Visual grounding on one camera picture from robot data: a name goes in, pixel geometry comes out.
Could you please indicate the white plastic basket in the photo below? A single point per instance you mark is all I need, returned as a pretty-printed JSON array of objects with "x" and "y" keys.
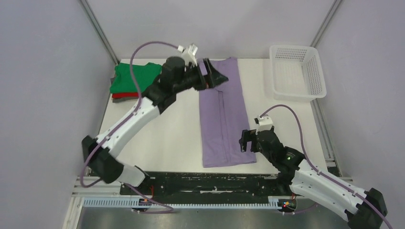
[{"x": 296, "y": 73}]

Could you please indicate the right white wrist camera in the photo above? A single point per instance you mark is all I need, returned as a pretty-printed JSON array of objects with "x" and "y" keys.
[{"x": 264, "y": 123}]

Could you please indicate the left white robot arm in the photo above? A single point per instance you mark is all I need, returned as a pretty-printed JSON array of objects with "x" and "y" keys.
[{"x": 100, "y": 153}]

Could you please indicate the white cable duct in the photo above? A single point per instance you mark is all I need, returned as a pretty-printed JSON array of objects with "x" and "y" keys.
[{"x": 138, "y": 202}]

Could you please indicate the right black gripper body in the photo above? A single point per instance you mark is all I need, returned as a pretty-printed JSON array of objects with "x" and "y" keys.
[{"x": 265, "y": 154}]

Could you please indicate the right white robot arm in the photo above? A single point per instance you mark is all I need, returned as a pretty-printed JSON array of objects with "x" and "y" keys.
[{"x": 360, "y": 208}]

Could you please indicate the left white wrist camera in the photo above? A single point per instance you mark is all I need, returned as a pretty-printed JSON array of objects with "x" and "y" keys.
[{"x": 188, "y": 54}]

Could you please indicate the purple t shirt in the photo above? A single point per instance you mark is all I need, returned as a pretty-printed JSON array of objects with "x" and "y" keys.
[{"x": 223, "y": 117}]

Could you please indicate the grey folded t shirt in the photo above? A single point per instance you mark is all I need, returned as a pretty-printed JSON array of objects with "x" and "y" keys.
[{"x": 123, "y": 99}]

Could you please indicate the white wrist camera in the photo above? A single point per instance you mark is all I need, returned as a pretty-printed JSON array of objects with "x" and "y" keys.
[
  {"x": 188, "y": 54},
  {"x": 264, "y": 123}
]

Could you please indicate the red folded t shirt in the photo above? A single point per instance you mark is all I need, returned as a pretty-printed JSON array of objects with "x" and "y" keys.
[{"x": 125, "y": 95}]

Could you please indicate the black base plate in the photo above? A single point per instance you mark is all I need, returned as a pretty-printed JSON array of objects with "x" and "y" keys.
[{"x": 212, "y": 188}]

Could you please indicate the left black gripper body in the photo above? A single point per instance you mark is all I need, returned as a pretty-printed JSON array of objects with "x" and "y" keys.
[{"x": 194, "y": 79}]

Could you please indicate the green folded t shirt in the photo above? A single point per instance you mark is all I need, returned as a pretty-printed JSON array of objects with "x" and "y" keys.
[{"x": 144, "y": 75}]

